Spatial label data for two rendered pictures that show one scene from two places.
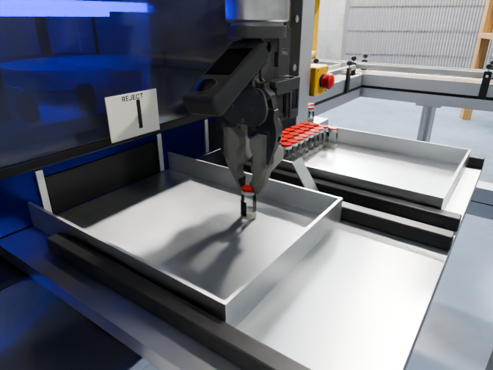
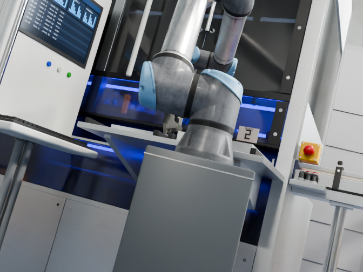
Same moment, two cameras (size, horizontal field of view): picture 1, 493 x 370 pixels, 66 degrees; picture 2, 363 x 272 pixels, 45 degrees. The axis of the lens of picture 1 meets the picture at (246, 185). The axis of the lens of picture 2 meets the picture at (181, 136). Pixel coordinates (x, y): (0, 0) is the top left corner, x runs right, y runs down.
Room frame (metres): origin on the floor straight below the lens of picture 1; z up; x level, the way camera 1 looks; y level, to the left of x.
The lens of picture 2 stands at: (0.21, -1.69, 0.67)
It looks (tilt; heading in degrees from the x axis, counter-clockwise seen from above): 9 degrees up; 79
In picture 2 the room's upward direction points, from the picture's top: 15 degrees clockwise
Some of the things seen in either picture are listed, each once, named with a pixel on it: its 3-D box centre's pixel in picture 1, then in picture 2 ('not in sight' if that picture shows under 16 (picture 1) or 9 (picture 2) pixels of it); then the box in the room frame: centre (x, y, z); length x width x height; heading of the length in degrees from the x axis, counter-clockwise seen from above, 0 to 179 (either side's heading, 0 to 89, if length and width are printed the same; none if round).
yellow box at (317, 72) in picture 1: (309, 79); (310, 153); (1.01, -0.17, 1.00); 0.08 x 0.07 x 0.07; 54
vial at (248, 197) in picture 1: (248, 203); not in sight; (0.47, 0.00, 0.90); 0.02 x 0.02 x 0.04
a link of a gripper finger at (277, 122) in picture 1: (263, 130); (168, 113); (0.46, -0.02, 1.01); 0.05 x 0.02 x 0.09; 54
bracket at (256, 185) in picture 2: not in sight; (244, 187); (0.76, -0.23, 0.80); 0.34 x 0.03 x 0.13; 54
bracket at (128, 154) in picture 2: not in sight; (125, 160); (0.35, 0.06, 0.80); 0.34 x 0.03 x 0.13; 54
